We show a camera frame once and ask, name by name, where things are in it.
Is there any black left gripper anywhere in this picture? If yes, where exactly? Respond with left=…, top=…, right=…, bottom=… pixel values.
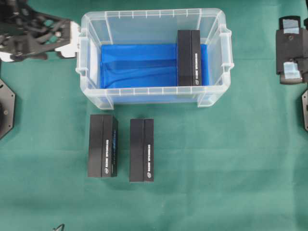
left=0, top=0, right=80, bottom=62

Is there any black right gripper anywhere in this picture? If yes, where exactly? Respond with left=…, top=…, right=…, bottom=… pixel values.
left=276, top=15, right=308, bottom=84

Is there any black d435i box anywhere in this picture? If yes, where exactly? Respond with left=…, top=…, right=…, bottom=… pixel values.
left=177, top=30, right=202, bottom=87
left=88, top=114, right=118, bottom=178

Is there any black D415 box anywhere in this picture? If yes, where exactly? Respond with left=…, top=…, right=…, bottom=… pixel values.
left=129, top=118, right=154, bottom=182

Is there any clear plastic storage case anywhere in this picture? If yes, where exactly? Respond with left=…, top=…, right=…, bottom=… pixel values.
left=76, top=8, right=234, bottom=110

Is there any blue liner sheet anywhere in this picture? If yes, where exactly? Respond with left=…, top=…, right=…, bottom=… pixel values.
left=99, top=43, right=216, bottom=89

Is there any thin dark bottom object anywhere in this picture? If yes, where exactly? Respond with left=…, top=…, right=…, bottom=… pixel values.
left=51, top=224, right=65, bottom=231

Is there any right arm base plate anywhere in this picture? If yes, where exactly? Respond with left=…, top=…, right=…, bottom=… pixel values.
left=301, top=90, right=308, bottom=131

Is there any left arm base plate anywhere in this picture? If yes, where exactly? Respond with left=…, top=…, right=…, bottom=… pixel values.
left=0, top=79, right=15, bottom=139

